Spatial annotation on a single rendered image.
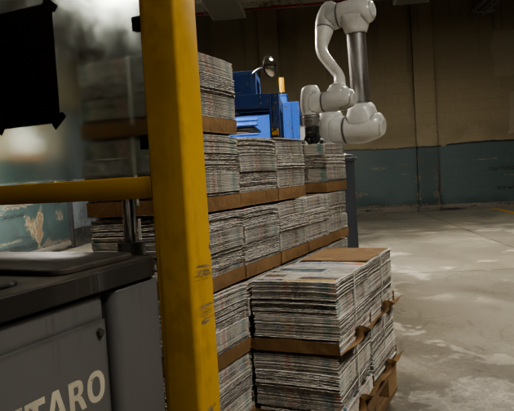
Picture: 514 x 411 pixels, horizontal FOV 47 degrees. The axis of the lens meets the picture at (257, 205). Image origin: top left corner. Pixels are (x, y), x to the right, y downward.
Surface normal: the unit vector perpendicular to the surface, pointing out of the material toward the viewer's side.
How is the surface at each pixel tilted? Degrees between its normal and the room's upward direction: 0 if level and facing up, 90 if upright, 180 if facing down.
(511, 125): 90
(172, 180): 90
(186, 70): 90
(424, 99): 90
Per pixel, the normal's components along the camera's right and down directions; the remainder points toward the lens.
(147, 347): 0.90, -0.04
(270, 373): -0.42, 0.07
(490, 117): -0.09, 0.06
